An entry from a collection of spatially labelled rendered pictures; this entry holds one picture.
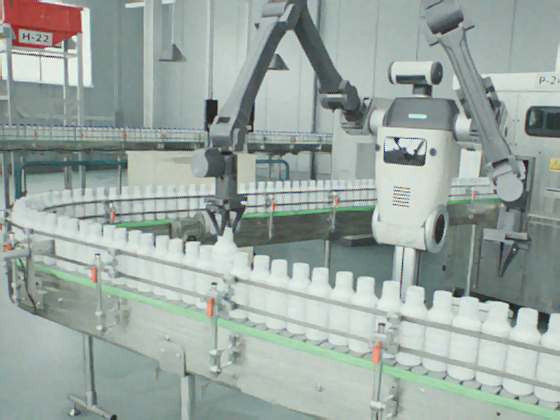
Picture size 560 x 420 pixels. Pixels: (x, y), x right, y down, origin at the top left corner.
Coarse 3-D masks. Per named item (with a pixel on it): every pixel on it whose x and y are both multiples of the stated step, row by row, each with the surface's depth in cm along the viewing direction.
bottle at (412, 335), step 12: (408, 288) 124; (420, 288) 125; (408, 300) 123; (420, 300) 123; (408, 312) 122; (420, 312) 122; (408, 324) 123; (408, 336) 123; (420, 336) 123; (420, 348) 124; (396, 360) 127; (408, 360) 124; (420, 360) 125
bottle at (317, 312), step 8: (320, 272) 134; (328, 272) 136; (320, 280) 135; (328, 280) 136; (312, 288) 135; (320, 288) 135; (328, 288) 136; (328, 296) 135; (312, 304) 135; (320, 304) 135; (328, 304) 136; (312, 312) 136; (320, 312) 135; (328, 312) 136; (312, 320) 136; (320, 320) 136; (328, 320) 137; (312, 336) 137; (320, 336) 136
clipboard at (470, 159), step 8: (464, 152) 514; (472, 152) 507; (480, 152) 501; (464, 160) 514; (472, 160) 508; (480, 160) 502; (464, 168) 515; (472, 168) 508; (464, 176) 516; (472, 176) 509
